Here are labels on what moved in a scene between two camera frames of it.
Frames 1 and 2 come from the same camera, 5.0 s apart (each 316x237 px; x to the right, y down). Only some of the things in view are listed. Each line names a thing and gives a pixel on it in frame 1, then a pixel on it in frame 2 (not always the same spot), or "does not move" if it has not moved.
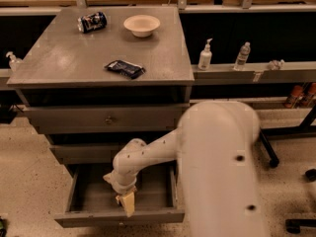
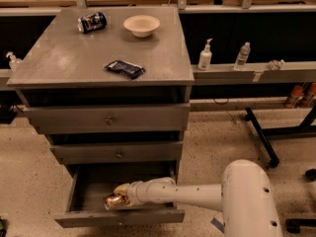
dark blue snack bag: (126, 68) does not move
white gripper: (123, 184) -> (135, 192)
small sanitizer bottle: (15, 63) does not move
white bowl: (141, 26) does not move
